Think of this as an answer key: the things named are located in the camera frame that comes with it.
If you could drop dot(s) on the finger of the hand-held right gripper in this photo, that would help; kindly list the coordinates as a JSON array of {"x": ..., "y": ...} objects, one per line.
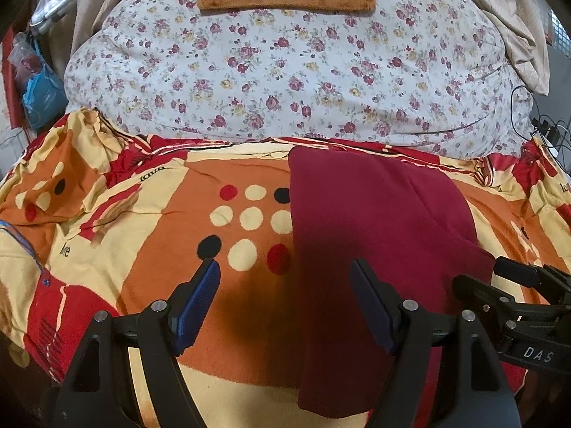
[
  {"x": 484, "y": 298},
  {"x": 522, "y": 274}
]

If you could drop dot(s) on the white floral duvet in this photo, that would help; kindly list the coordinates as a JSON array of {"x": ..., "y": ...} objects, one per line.
[{"x": 290, "y": 62}]

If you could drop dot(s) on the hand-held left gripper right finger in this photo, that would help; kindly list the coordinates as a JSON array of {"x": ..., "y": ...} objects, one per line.
[{"x": 372, "y": 307}]

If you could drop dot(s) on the clear plastic bag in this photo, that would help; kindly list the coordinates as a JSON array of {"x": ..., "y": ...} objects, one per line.
[{"x": 53, "y": 4}]

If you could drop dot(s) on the grey metal grille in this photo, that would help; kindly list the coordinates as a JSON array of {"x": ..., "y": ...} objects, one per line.
[{"x": 557, "y": 26}]

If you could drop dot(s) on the black charger adapter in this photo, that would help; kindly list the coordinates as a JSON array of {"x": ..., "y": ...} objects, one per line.
[{"x": 546, "y": 130}]

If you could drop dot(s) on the red orange patterned bedsheet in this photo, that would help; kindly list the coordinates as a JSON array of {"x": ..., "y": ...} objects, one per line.
[{"x": 147, "y": 232}]

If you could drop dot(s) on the blue plastic bag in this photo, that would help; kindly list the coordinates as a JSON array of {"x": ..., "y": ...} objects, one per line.
[{"x": 42, "y": 93}]

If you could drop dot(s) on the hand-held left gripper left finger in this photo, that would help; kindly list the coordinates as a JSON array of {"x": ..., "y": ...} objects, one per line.
[{"x": 198, "y": 307}]

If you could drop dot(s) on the person's right forearm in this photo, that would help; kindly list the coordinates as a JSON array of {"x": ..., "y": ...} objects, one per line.
[{"x": 542, "y": 399}]

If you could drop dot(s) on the dark red knit garment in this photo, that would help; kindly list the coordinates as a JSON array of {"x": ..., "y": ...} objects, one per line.
[{"x": 370, "y": 214}]

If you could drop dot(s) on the clear bag with red contents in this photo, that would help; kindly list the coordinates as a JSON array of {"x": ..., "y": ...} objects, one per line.
[{"x": 24, "y": 60}]

